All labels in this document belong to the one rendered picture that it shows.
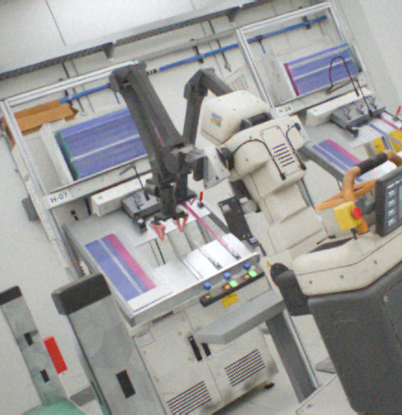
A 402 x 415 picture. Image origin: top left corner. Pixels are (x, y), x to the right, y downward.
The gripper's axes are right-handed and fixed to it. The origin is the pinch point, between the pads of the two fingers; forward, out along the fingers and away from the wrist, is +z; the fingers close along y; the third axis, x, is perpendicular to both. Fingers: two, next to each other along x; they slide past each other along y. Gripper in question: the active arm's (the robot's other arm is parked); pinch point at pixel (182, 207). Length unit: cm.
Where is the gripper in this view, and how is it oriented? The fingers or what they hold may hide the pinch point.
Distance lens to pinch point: 291.3
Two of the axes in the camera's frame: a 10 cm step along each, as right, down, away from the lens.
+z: -0.2, 7.3, 6.8
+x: 5.5, 5.8, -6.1
